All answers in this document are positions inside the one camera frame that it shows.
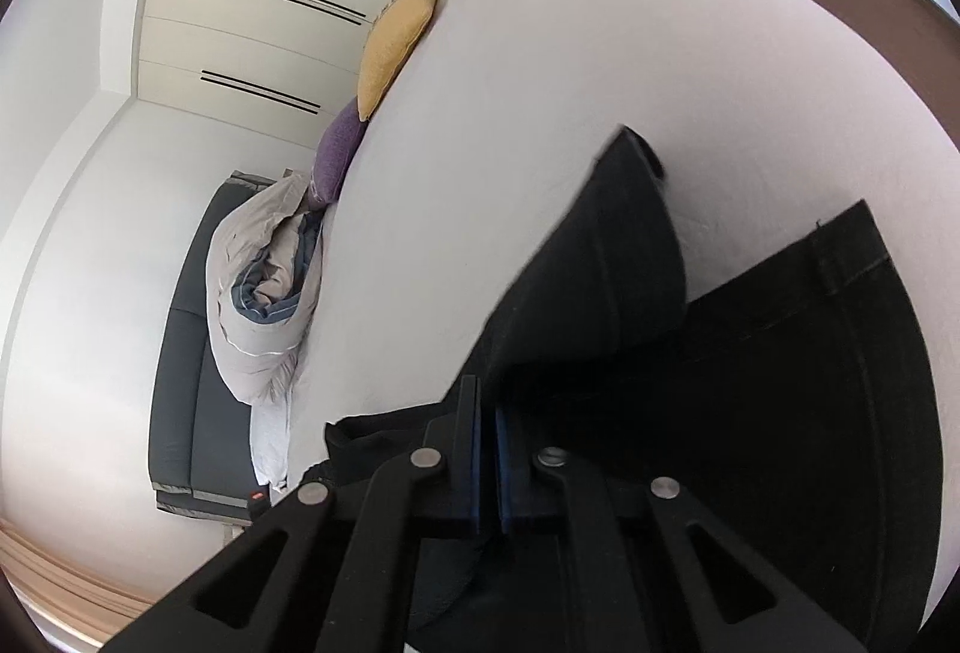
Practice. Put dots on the yellow cushion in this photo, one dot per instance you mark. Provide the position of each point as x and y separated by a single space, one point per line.
394 35

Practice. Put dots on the dark grey headboard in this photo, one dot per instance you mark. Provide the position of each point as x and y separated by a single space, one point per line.
198 443

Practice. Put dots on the purple cushion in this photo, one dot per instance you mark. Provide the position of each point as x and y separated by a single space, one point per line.
334 154

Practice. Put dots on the white bed mattress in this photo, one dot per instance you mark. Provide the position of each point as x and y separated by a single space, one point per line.
769 118

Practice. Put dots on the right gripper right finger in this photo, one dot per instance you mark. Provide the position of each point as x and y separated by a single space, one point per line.
523 492

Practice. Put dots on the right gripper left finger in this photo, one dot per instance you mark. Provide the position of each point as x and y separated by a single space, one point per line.
457 437

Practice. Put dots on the black denim pants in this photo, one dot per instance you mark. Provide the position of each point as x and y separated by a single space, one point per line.
759 469

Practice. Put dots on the cream wardrobe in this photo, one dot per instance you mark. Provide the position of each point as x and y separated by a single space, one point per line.
283 68

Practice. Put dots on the grey white duvet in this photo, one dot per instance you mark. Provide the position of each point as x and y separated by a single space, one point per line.
262 278

